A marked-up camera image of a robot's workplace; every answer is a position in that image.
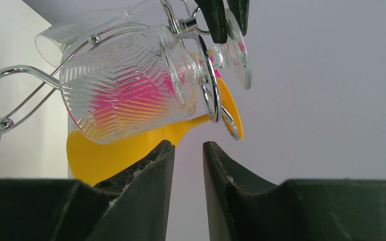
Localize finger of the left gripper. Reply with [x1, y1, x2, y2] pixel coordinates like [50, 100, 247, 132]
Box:
[195, 0, 228, 44]
[227, 0, 250, 36]

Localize chrome wire glass rack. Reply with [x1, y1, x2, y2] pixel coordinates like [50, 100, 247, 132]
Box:
[0, 1, 252, 144]

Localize pink wine glass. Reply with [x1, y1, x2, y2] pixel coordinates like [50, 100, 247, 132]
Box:
[88, 40, 252, 139]

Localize clear wine glass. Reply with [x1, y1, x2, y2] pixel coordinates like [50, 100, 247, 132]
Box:
[59, 9, 252, 144]
[35, 0, 194, 69]

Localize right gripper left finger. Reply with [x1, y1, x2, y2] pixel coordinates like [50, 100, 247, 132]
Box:
[0, 140, 175, 240]

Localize orange wine glass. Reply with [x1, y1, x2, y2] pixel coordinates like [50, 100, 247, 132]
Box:
[66, 77, 244, 187]

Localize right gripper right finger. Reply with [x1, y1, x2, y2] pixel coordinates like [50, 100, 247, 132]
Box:
[203, 142, 386, 240]

